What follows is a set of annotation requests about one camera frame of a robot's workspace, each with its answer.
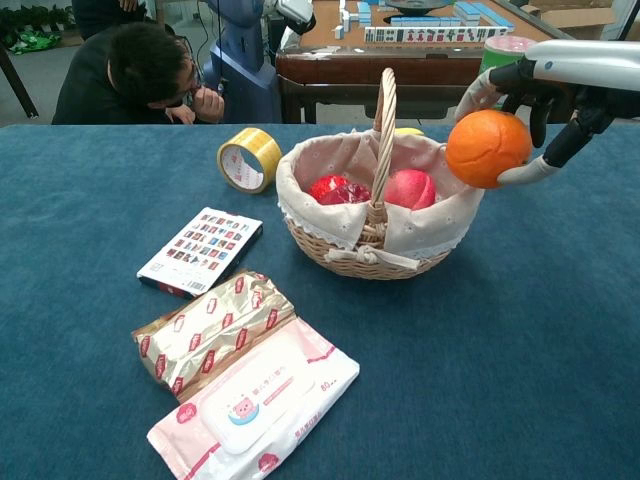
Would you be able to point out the brown mahjong table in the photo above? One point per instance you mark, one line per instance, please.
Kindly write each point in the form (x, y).
(400, 67)

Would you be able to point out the gold foil snack package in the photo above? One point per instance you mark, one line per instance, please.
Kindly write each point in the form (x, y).
(215, 330)

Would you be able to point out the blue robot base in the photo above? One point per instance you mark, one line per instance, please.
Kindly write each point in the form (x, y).
(240, 75)

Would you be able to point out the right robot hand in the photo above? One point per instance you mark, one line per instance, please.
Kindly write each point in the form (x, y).
(590, 65)

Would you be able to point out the blue-backed mahjong tile row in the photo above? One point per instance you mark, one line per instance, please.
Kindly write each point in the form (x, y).
(425, 21)
(482, 12)

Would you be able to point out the wicker basket with cloth liner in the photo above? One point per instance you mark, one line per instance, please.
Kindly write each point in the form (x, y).
(350, 265)

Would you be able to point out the black slanted stand leg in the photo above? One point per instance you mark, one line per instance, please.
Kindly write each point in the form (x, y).
(17, 82)

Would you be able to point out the pink white wet wipes pack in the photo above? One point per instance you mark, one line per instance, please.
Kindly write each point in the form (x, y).
(250, 410)

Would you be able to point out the standing person in dark clothes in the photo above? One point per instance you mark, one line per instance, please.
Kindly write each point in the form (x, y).
(100, 15)

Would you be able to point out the red apple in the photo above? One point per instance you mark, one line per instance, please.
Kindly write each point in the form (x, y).
(412, 190)

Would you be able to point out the green plastic bag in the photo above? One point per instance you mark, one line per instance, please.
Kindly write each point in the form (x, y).
(35, 42)

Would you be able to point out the row of face-up mahjong tiles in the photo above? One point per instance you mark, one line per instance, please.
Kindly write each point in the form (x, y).
(435, 35)

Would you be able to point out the white patterned card box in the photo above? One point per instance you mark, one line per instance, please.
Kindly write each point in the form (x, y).
(200, 250)

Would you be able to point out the cardboard box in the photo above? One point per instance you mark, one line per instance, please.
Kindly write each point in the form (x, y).
(575, 15)

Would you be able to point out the shiny red fruit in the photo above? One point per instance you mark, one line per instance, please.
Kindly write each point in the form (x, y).
(335, 192)

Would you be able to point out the man in black with glasses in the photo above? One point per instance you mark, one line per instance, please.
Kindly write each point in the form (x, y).
(100, 95)

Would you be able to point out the yellow tape roll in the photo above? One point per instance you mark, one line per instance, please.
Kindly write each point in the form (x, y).
(262, 145)

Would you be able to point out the green potted plants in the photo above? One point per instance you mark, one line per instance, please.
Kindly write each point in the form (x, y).
(35, 17)

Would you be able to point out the green chip can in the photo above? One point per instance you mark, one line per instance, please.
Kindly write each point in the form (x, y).
(500, 52)

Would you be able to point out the black tripod stand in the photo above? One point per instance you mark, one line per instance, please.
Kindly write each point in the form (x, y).
(625, 20)

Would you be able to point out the orange fruit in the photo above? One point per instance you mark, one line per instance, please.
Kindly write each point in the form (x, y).
(487, 150)

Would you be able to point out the yellow fruit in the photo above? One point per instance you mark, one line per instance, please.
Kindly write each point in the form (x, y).
(410, 131)

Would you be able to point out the blue velvet tablecloth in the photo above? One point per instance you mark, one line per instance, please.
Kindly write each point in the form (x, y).
(450, 400)

